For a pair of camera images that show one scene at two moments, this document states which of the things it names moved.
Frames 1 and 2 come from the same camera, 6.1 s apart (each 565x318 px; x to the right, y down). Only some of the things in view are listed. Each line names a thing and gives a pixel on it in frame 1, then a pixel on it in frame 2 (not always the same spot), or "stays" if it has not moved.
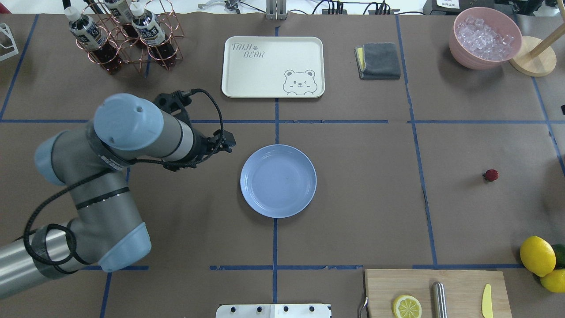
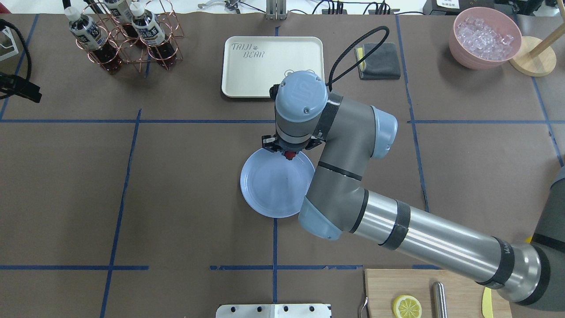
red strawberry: (491, 174) to (289, 155)
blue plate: (278, 181) stays
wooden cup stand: (535, 58) stays
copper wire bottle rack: (134, 32) stays
